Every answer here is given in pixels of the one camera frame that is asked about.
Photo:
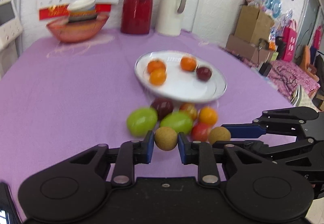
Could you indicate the orange tangerine with leaf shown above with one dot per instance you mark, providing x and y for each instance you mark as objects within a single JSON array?
[{"x": 188, "y": 64}]

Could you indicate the red thermos jug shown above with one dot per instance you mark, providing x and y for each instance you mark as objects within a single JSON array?
[{"x": 136, "y": 16}]

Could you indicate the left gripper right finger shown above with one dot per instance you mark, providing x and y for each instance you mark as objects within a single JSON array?
[{"x": 205, "y": 157}]

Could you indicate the white thermos jug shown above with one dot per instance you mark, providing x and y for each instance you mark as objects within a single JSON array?
[{"x": 169, "y": 17}]

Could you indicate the small orange tangerine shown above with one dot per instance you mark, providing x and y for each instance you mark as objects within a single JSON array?
[{"x": 157, "y": 77}]

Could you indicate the small orange kumquat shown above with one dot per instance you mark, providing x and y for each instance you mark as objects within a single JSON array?
[{"x": 208, "y": 115}]

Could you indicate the purple tablecloth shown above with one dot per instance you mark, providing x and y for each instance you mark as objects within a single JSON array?
[{"x": 58, "y": 100}]

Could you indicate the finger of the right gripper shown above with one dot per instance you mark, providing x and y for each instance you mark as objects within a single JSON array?
[
  {"x": 302, "y": 155},
  {"x": 256, "y": 130}
]

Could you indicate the red cherry tomato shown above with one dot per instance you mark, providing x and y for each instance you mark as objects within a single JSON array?
[{"x": 200, "y": 132}]

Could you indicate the red yellow small fruit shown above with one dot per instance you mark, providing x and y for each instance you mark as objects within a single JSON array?
[{"x": 190, "y": 110}]

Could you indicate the cardboard box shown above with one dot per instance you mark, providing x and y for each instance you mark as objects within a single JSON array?
[
  {"x": 248, "y": 50},
  {"x": 253, "y": 24}
]

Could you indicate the pink gift bag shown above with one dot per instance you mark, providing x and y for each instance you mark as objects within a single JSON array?
[{"x": 289, "y": 38}]

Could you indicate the stacked bowls and cups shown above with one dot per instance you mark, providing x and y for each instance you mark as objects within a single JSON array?
[{"x": 82, "y": 10}]

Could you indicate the lower cardboard box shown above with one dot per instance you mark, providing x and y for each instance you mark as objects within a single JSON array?
[{"x": 248, "y": 50}]

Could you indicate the brown longan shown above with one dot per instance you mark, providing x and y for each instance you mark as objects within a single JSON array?
[
  {"x": 165, "y": 138},
  {"x": 219, "y": 134}
]

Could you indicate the orange glass bowl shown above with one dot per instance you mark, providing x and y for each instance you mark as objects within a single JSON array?
[{"x": 76, "y": 32}]

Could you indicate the white water dispenser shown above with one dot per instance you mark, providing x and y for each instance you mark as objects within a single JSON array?
[{"x": 11, "y": 31}]

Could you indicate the upper cardboard box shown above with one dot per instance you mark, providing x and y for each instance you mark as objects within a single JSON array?
[{"x": 253, "y": 24}]

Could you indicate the dark red plum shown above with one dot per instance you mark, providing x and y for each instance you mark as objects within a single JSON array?
[{"x": 163, "y": 106}]

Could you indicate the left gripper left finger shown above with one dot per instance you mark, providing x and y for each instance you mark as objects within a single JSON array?
[{"x": 127, "y": 156}]

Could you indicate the large orange tangerine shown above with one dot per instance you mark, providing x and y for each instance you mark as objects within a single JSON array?
[{"x": 155, "y": 64}]

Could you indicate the white round plate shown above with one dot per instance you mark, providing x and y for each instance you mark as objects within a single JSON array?
[{"x": 181, "y": 85}]

